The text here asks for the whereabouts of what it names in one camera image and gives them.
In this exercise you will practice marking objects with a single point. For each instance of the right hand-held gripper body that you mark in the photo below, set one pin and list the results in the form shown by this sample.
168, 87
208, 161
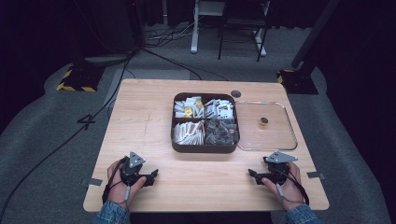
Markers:
277, 169

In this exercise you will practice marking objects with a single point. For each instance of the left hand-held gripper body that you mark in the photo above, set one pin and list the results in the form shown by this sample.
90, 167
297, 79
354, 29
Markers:
130, 171

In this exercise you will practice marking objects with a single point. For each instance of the person's left hand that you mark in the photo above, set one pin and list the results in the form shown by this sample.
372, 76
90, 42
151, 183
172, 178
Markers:
120, 191

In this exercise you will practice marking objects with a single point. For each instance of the person's right hand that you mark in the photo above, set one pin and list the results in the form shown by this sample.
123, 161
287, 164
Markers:
291, 189

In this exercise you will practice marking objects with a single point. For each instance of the clear lid with gold knob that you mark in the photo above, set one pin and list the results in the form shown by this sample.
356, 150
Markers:
274, 137

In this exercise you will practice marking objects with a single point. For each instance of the grey tape piece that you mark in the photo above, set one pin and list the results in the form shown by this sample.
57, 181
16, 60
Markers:
315, 175
95, 182

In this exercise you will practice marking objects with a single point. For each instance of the pile of grey tea bags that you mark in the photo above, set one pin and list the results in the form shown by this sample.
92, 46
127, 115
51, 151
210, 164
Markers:
221, 132

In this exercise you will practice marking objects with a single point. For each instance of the pile of white orange sticks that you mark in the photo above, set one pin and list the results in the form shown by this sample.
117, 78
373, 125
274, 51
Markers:
188, 133

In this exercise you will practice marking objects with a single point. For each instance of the dark brown compartment box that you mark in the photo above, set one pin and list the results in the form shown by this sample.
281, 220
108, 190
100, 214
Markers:
203, 149

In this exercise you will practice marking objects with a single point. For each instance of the pile of white dark-print sachets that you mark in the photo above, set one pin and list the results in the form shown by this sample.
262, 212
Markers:
219, 109

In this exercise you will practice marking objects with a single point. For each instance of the pile of white yellow packets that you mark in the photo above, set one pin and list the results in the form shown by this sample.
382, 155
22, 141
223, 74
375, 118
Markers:
188, 108

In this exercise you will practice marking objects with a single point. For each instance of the black yellow striped stand base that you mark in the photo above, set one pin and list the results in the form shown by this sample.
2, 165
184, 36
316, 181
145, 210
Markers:
79, 79
299, 82

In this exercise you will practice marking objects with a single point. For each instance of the dark slanted stand post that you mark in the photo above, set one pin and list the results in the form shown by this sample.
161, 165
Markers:
314, 32

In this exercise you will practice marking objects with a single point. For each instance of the white desk leg frame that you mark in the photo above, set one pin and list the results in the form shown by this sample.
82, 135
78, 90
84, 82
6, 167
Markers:
195, 34

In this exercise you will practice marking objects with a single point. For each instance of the black metal chair frame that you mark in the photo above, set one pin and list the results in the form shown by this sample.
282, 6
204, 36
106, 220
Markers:
241, 23

